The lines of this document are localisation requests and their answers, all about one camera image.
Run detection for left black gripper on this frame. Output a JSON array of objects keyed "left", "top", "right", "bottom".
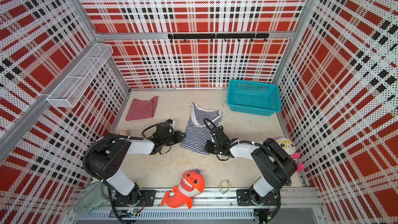
[{"left": 162, "top": 130, "right": 186, "bottom": 146}]

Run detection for striped black white tank top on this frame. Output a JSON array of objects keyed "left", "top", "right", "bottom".
[{"left": 180, "top": 103, "right": 222, "bottom": 155}]

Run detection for maroon tank top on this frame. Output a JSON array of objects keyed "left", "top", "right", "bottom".
[{"left": 125, "top": 96, "right": 159, "bottom": 121}]

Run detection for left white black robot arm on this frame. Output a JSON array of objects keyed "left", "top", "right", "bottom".
[{"left": 83, "top": 119, "right": 186, "bottom": 206}]

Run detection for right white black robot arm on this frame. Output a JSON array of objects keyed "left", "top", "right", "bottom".
[{"left": 204, "top": 118, "right": 299, "bottom": 206}]

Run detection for red shark plush toy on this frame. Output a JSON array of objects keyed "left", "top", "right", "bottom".
[{"left": 161, "top": 170, "right": 205, "bottom": 209}]

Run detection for teal plastic basket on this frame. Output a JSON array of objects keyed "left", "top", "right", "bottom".
[{"left": 227, "top": 79, "right": 281, "bottom": 116}]

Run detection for white plush toy yellow glasses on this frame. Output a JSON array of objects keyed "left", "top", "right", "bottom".
[{"left": 275, "top": 138, "right": 304, "bottom": 172}]

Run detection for green cloth rag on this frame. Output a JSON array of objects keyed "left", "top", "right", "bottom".
[{"left": 74, "top": 181, "right": 109, "bottom": 214}]

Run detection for clear plastic ring loop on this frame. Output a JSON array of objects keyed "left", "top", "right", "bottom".
[{"left": 218, "top": 179, "right": 231, "bottom": 195}]

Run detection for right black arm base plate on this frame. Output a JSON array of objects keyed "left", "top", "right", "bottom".
[{"left": 236, "top": 188, "right": 280, "bottom": 206}]

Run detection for aluminium front rail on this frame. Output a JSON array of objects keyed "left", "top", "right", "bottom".
[{"left": 66, "top": 187, "right": 325, "bottom": 222}]

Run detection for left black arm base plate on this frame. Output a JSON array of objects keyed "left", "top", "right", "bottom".
[{"left": 113, "top": 190, "right": 156, "bottom": 207}]

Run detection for white wire mesh shelf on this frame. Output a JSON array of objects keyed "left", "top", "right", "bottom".
[{"left": 47, "top": 43, "right": 113, "bottom": 108}]

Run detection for black wall hook rail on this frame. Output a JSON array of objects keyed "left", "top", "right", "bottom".
[{"left": 167, "top": 33, "right": 269, "bottom": 41}]

